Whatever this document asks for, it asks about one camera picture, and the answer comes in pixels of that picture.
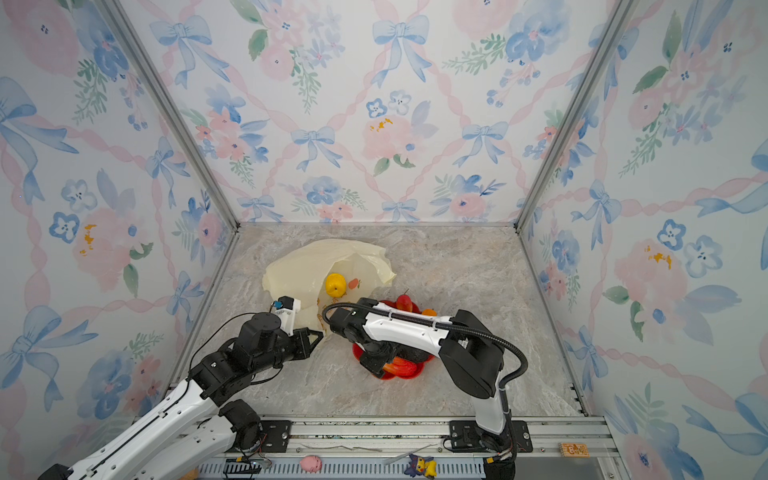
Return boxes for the purple yellow toy figure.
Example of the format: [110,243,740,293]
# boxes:
[404,454,438,479]

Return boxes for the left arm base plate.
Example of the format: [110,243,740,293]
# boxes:
[235,420,293,454]

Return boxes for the yellow lemon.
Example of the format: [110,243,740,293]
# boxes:
[325,273,347,298]

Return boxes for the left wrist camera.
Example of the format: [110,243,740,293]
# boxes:
[271,296,301,336]

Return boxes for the yellow plastic bag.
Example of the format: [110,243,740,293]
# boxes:
[262,239,396,332]

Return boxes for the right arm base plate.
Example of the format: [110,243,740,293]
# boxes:
[444,420,533,454]

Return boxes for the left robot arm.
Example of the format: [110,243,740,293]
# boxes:
[40,312,324,479]

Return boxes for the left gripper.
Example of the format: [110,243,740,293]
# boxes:
[252,326,326,377]

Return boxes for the red yellow mango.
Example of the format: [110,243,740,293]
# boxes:
[383,357,423,379]

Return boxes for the aluminium rail frame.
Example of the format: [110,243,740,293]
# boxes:
[107,413,631,480]

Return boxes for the small wooden tag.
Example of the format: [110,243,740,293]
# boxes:
[560,443,590,458]

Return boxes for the pink pig toy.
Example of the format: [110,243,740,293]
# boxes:
[299,455,323,473]

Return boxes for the red apple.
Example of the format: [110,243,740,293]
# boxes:
[395,294,414,313]

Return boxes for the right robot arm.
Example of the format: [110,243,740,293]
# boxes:
[321,298,529,456]

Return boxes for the red flower-shaped bowl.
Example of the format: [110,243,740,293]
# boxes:
[368,292,437,380]

